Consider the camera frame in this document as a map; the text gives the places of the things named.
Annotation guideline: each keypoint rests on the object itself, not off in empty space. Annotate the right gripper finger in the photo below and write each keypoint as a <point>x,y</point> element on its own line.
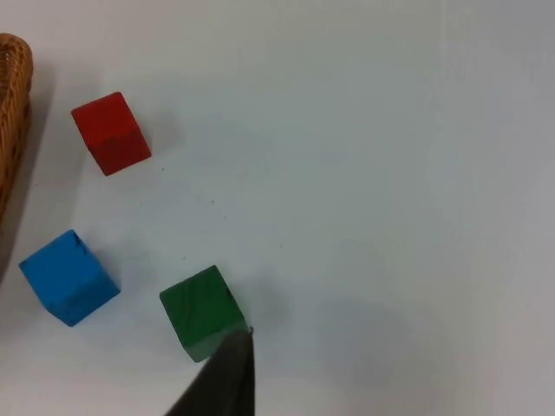
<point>227,381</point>

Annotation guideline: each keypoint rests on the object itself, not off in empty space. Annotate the blue cube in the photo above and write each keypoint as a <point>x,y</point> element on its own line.
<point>65,277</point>

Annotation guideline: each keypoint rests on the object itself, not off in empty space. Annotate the red cube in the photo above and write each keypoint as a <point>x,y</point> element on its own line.
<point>110,132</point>

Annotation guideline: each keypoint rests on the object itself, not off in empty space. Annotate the green cube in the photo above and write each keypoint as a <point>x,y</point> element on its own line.
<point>201,307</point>

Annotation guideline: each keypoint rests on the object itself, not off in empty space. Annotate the brown wicker basket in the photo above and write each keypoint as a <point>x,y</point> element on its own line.
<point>11,130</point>

